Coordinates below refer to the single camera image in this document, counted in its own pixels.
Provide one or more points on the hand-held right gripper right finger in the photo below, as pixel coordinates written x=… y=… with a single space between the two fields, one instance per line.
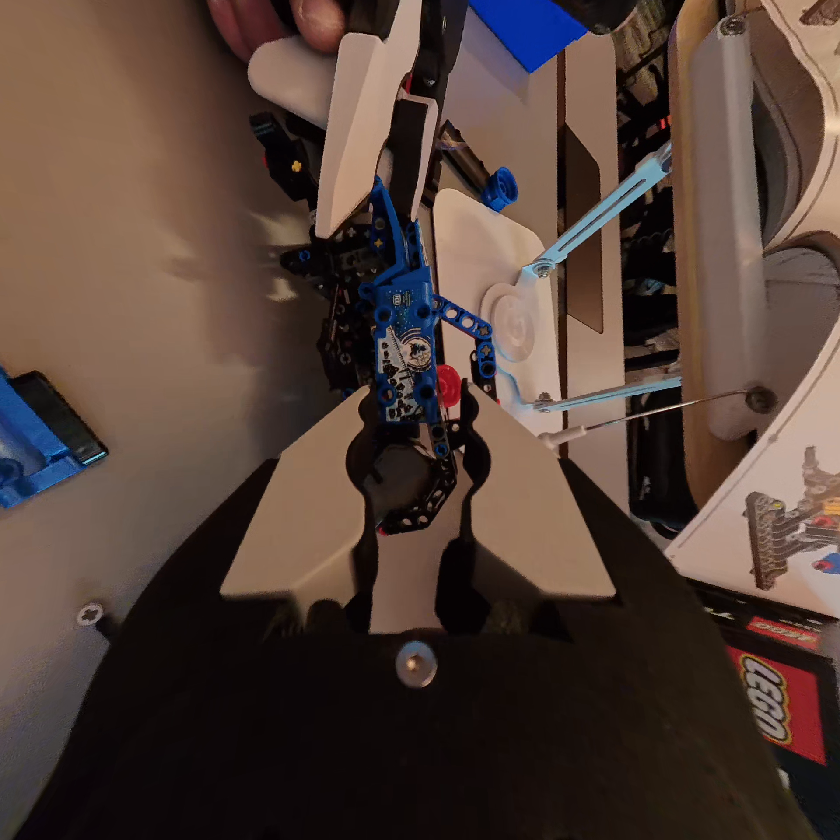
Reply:
x=531 y=525

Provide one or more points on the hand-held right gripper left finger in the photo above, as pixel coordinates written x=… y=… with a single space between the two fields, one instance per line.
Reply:
x=302 y=525

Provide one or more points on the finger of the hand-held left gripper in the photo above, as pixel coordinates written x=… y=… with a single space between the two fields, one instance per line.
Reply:
x=410 y=151
x=354 y=131

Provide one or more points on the toy truck model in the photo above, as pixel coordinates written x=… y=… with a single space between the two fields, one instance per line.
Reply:
x=403 y=341

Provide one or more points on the grey desk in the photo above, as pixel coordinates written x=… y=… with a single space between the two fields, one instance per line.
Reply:
x=164 y=197

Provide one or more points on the person's left hand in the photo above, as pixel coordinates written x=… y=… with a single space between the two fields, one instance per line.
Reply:
x=315 y=26

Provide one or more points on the black beam piece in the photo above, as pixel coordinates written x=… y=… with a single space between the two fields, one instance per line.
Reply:
x=466 y=157

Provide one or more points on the blue storage bin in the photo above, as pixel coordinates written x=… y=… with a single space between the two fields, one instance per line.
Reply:
x=525 y=33

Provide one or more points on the blue wheel hub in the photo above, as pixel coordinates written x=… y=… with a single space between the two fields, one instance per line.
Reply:
x=502 y=187

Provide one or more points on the white book stand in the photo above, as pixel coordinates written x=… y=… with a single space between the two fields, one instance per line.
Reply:
x=472 y=262

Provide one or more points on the open instruction booklet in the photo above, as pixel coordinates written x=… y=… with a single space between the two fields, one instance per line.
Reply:
x=754 y=525

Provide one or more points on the black pin grey head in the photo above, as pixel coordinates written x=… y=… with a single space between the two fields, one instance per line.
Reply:
x=90 y=613

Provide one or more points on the blue panel piece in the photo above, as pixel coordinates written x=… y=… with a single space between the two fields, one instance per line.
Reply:
x=33 y=446

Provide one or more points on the black toy set box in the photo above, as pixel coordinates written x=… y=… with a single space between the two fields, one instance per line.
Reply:
x=787 y=709

